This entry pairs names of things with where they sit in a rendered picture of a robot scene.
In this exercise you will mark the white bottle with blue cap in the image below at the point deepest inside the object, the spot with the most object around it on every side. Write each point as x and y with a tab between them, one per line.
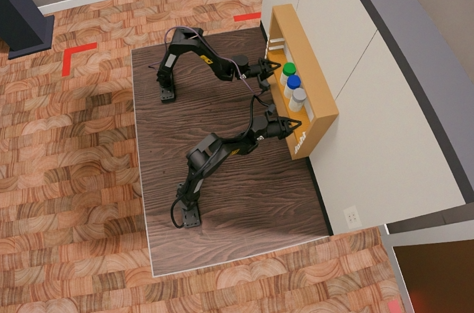
293	83

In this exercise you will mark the tan wooden wall rack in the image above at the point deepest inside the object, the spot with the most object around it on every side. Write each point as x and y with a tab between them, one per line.
285	24

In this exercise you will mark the wooden plank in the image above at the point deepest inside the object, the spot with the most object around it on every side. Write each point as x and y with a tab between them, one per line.
279	57

